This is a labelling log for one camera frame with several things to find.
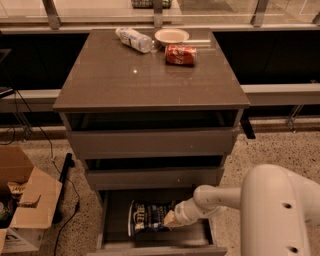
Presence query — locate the grey top drawer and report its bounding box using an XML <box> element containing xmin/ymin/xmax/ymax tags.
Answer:
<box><xmin>67</xmin><ymin>129</ymin><xmax>238</xmax><ymax>160</ymax></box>

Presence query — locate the blue Kettle chip bag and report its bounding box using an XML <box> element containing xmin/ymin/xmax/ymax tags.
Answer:
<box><xmin>128</xmin><ymin>200</ymin><xmax>176</xmax><ymax>237</ymax></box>

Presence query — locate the grey drawer cabinet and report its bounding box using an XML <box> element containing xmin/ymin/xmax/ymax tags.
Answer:
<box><xmin>52</xmin><ymin>28</ymin><xmax>251</xmax><ymax>256</ymax></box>

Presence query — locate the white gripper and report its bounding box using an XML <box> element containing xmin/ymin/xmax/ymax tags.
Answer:
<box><xmin>164</xmin><ymin>198</ymin><xmax>226</xmax><ymax>228</ymax></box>

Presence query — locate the grey drawer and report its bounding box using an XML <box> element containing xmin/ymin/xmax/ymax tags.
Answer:
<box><xmin>87</xmin><ymin>187</ymin><xmax>227</xmax><ymax>256</ymax></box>
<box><xmin>67</xmin><ymin>129</ymin><xmax>238</xmax><ymax>160</ymax></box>
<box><xmin>86</xmin><ymin>167</ymin><xmax>224</xmax><ymax>191</ymax></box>

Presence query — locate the red soda can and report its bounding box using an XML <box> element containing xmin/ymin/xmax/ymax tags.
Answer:
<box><xmin>165</xmin><ymin>44</ymin><xmax>197</xmax><ymax>65</ymax></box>

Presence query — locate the black cabinet foot bar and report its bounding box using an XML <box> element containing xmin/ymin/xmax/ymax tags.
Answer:
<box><xmin>240</xmin><ymin>110</ymin><xmax>256</xmax><ymax>139</ymax></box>

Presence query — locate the black bar on floor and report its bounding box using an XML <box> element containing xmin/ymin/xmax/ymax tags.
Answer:
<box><xmin>52</xmin><ymin>153</ymin><xmax>75</xmax><ymax>224</ymax></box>

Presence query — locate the white bowl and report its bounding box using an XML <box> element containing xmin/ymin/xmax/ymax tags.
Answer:
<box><xmin>155</xmin><ymin>29</ymin><xmax>189</xmax><ymax>46</ymax></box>

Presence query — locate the grey bottom drawer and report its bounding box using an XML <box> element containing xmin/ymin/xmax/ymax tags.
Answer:
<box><xmin>87</xmin><ymin>187</ymin><xmax>227</xmax><ymax>256</ymax></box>

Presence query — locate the clear plastic water bottle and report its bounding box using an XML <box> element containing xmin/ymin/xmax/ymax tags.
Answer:
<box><xmin>115</xmin><ymin>27</ymin><xmax>152</xmax><ymax>53</ymax></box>

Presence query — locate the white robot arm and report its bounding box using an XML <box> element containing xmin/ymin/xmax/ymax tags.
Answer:
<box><xmin>164</xmin><ymin>164</ymin><xmax>320</xmax><ymax>256</ymax></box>

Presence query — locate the black floor cable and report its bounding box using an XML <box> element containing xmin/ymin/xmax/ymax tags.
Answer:
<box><xmin>0</xmin><ymin>89</ymin><xmax>81</xmax><ymax>256</ymax></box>

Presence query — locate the brown cardboard box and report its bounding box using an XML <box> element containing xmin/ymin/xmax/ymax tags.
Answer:
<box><xmin>0</xmin><ymin>146</ymin><xmax>62</xmax><ymax>254</ymax></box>

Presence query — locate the grey middle drawer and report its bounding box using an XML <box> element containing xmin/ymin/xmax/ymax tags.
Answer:
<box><xmin>86</xmin><ymin>167</ymin><xmax>224</xmax><ymax>191</ymax></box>

